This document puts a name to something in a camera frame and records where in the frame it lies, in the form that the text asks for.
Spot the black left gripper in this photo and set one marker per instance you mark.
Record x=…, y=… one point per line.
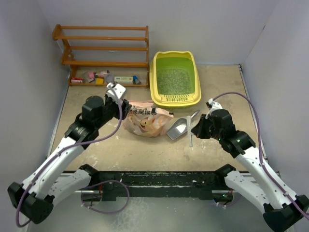
x=125, y=107

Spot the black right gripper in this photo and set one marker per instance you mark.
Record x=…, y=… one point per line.
x=198, y=130

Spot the white bag sealing clip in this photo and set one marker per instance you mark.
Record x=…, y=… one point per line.
x=189, y=127

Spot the grey metal litter scoop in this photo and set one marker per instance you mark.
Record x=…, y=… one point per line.
x=179, y=127

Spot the pink cat litter bag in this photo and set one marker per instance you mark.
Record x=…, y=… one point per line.
x=145, y=119

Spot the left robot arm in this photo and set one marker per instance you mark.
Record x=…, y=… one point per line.
x=35, y=198

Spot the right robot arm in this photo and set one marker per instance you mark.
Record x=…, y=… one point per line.
x=280, y=206

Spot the white rectangular box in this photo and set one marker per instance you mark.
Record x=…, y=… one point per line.
x=126, y=80

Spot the red white small box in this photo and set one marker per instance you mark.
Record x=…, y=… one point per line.
x=77, y=80

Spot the yellow green litter box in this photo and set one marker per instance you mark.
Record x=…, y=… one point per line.
x=174, y=59

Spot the green litter granules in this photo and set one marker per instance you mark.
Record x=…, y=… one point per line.
x=174, y=81

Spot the clear plastic cup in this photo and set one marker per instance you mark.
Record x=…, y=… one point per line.
x=109, y=78

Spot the yellow sponge block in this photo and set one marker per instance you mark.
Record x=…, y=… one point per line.
x=99, y=81

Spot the blue grey bottle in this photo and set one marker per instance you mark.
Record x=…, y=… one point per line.
x=136, y=80

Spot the wooden shelf rack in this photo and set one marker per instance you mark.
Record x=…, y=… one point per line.
x=68, y=58

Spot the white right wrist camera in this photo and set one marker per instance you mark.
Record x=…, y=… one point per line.
x=213, y=105

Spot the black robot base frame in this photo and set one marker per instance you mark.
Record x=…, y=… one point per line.
x=204, y=185

